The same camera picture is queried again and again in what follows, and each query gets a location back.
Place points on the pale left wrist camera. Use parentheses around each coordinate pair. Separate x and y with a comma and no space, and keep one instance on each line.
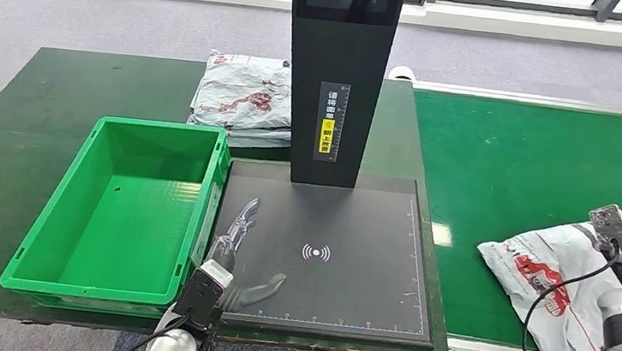
(216,274)

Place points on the dark green table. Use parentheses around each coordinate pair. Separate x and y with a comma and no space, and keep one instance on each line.
(39,91)

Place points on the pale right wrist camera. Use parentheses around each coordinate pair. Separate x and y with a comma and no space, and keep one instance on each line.
(609,226)

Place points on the grey parcel with red print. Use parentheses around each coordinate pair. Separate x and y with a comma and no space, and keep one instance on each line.
(239,93)

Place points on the black inbound scanner machine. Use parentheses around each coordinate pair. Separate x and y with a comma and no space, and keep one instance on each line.
(334,228)

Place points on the green conveyor belt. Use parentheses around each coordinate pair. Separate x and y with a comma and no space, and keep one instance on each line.
(516,171)

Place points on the green plastic crate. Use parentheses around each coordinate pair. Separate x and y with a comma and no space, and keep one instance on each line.
(113,218)

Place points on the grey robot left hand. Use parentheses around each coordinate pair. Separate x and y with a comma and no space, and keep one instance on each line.
(246,230)

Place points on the grey poly parcel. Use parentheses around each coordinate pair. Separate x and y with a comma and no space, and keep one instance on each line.
(553,266)

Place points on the white conveyor roller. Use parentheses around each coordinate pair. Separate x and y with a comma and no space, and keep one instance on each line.
(402,73)

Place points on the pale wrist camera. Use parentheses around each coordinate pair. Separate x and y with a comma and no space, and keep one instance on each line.
(216,274)
(609,226)

